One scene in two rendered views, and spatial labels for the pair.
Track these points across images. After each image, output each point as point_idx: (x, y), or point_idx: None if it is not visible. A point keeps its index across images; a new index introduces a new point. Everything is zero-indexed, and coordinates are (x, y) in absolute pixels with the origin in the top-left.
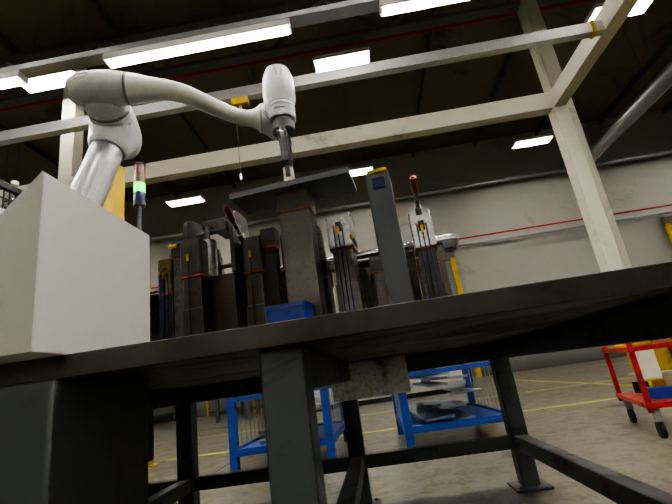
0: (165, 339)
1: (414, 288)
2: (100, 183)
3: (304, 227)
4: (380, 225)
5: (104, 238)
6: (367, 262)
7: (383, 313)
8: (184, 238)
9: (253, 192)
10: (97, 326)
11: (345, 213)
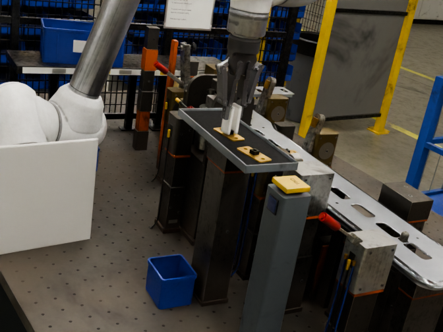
0: (12, 292)
1: (382, 292)
2: (109, 33)
3: (217, 192)
4: (258, 251)
5: (31, 169)
6: (380, 209)
7: None
8: (186, 98)
9: (189, 123)
10: (23, 232)
11: (299, 176)
